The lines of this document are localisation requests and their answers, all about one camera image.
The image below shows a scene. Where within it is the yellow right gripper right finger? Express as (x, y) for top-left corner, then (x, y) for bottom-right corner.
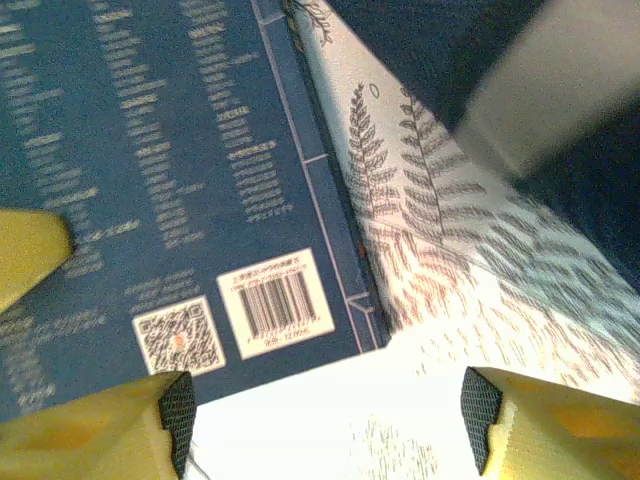
(459, 366), (640, 480)

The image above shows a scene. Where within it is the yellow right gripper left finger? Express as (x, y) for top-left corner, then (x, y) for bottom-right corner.
(0, 369), (199, 480)

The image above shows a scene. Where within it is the blue book with barcode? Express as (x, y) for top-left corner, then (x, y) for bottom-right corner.
(0, 0), (392, 424)

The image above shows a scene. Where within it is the floral patterned tablecloth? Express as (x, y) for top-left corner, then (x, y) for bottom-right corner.
(187, 0), (640, 480)

